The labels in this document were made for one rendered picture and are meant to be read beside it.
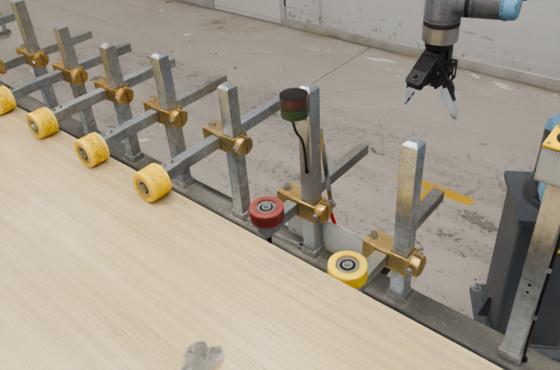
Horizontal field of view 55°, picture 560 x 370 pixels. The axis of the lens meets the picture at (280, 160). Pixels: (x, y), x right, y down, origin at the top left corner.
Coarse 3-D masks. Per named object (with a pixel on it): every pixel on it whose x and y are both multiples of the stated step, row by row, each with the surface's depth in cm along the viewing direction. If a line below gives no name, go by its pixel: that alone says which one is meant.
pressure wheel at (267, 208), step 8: (256, 200) 124; (264, 200) 124; (272, 200) 124; (280, 200) 124; (256, 208) 122; (264, 208) 122; (272, 208) 122; (280, 208) 121; (256, 216) 120; (264, 216) 119; (272, 216) 119; (280, 216) 121; (256, 224) 121; (264, 224) 120; (272, 224) 120
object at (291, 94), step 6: (288, 90) 111; (294, 90) 110; (300, 90) 110; (282, 96) 109; (288, 96) 108; (294, 96) 108; (300, 96) 108; (306, 96) 108; (306, 120) 114; (294, 126) 113; (300, 138) 116; (306, 156) 120; (306, 162) 121; (306, 168) 122
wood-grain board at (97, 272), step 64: (0, 128) 161; (0, 192) 134; (64, 192) 132; (128, 192) 131; (0, 256) 115; (64, 256) 113; (128, 256) 112; (192, 256) 111; (256, 256) 110; (0, 320) 100; (64, 320) 99; (128, 320) 98; (192, 320) 97; (256, 320) 96; (320, 320) 96; (384, 320) 95
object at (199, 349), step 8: (192, 344) 91; (200, 344) 92; (192, 352) 90; (200, 352) 91; (208, 352) 89; (216, 352) 90; (184, 360) 90; (192, 360) 88; (200, 360) 89; (208, 360) 89; (216, 360) 89; (184, 368) 88; (192, 368) 88; (200, 368) 89; (208, 368) 88
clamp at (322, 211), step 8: (280, 192) 132; (288, 192) 132; (296, 192) 132; (296, 200) 129; (320, 200) 129; (304, 208) 129; (312, 208) 127; (320, 208) 127; (328, 208) 128; (304, 216) 130; (312, 216) 127; (320, 216) 126; (328, 216) 129
